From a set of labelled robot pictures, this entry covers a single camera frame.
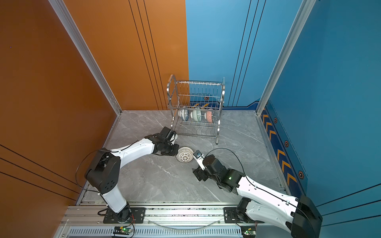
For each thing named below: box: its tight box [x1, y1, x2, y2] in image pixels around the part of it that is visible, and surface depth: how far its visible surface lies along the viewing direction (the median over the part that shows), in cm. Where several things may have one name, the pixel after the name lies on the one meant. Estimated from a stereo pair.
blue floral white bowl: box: [178, 109, 190, 122], surface depth 105 cm
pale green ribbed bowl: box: [190, 110, 202, 122], surface depth 105 cm
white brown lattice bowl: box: [175, 146, 194, 164], surface depth 95 cm
